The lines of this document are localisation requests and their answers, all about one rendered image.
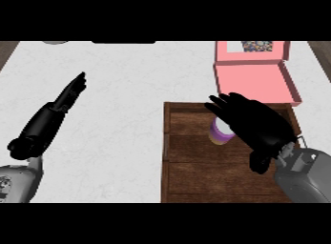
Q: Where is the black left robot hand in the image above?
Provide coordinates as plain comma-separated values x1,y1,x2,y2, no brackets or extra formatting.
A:
6,71,88,161

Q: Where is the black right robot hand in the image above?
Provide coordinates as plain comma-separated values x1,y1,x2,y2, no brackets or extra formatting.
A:
203,91,299,175

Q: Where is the purple and yellow can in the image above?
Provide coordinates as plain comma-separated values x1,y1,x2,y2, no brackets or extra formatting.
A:
207,115,237,147

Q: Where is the pink cardboard box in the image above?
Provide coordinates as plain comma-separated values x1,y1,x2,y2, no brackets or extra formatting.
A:
213,41,303,107

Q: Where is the brown wooden tray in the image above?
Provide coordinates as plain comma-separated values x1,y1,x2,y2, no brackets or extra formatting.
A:
161,101,303,204

